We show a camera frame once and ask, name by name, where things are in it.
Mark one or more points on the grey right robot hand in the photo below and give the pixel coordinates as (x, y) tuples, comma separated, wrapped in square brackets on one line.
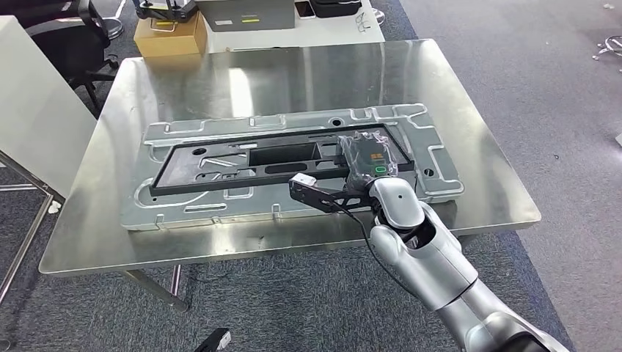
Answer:
[(371, 160)]

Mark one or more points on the black plastic plate bracket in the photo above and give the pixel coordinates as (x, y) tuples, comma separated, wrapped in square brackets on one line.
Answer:
[(175, 170)]

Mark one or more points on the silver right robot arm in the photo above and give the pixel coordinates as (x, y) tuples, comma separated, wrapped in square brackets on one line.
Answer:
[(427, 262)]

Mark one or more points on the steel workbench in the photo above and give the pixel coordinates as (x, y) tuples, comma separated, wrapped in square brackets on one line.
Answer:
[(291, 77)]

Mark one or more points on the white table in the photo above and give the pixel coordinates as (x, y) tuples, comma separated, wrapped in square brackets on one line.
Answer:
[(330, 34)]

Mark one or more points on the pair of glasses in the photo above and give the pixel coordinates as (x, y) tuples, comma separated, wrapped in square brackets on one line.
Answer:
[(363, 23)]

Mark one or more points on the black bag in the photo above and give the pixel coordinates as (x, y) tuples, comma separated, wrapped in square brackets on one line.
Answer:
[(335, 7)]

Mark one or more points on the black smartphone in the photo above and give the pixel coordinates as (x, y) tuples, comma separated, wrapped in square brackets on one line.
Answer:
[(305, 9)]

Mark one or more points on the grey equipment case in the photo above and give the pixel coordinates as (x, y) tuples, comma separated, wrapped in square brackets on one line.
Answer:
[(243, 14)]

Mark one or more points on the stamped grey metal panel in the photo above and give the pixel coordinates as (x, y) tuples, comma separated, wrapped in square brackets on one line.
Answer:
[(165, 213)]

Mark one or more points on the cardboard box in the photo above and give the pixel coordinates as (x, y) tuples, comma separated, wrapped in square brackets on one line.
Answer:
[(170, 41)]

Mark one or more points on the black handheld device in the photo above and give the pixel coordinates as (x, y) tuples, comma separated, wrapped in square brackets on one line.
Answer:
[(165, 9)]

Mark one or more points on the black office chair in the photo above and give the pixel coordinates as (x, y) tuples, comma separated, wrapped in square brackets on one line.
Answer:
[(73, 48)]

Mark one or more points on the white cabinet panel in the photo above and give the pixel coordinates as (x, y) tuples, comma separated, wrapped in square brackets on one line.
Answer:
[(39, 107)]

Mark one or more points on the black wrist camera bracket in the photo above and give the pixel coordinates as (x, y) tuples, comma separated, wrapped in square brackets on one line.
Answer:
[(316, 196)]

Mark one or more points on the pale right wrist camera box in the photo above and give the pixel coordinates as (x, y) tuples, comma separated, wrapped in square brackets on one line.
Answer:
[(303, 180)]

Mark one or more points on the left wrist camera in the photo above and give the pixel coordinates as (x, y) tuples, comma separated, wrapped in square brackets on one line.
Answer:
[(214, 340)]

